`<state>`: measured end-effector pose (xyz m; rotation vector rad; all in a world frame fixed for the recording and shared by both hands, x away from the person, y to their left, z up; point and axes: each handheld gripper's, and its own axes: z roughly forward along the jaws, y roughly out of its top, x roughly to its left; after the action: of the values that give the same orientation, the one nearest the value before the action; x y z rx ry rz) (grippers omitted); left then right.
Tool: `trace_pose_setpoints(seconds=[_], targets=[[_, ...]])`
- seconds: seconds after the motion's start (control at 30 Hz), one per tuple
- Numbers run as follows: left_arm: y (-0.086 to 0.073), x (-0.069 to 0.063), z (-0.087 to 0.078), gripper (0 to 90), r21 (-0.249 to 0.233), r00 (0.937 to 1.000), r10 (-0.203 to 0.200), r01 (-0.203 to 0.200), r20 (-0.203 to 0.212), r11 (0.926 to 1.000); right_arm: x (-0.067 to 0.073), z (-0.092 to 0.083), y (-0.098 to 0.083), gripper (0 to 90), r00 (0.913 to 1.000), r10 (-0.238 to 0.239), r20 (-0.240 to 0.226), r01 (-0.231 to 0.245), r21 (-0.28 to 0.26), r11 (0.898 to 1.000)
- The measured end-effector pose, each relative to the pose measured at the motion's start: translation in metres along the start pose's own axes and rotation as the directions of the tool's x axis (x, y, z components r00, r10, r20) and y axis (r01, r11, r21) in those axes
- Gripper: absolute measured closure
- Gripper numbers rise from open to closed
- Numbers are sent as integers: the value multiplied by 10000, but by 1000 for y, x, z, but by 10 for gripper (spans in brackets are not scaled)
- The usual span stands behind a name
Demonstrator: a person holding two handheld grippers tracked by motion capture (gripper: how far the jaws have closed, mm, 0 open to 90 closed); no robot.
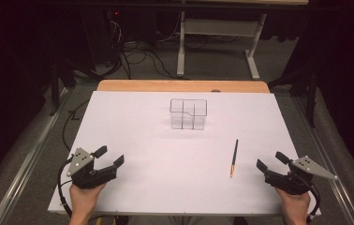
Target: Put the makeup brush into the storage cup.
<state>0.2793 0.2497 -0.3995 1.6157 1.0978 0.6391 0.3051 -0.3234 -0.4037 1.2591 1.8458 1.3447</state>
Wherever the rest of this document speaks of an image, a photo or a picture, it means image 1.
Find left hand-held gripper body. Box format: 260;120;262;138
66;147;119;190

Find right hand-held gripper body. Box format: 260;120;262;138
263;155;339;196

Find black pen with orange tip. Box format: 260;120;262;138
229;139;240;179

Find clear plastic pen organizer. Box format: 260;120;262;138
169;97;209;131

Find person's right hand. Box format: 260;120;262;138
273;187;312;219

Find person's left hand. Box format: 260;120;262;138
68;182;108;218

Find white board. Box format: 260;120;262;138
47;90;322;217

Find black stand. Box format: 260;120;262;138
48;58;77;117
267;66;320;128

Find wooden table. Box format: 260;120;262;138
96;79;271;94

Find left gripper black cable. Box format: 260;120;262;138
56;155;75;218

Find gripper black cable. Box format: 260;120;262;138
56;155;75;218
305;181;322;225

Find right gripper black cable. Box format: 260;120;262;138
305;181;322;225

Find black floor cable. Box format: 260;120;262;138
61;98;91;152

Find aluminium rail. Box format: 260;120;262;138
291;96;354;225
0;87;74;225

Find tangle of floor cables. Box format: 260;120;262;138
103;18;183;81

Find white metal desk frame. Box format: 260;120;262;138
176;10;268;81

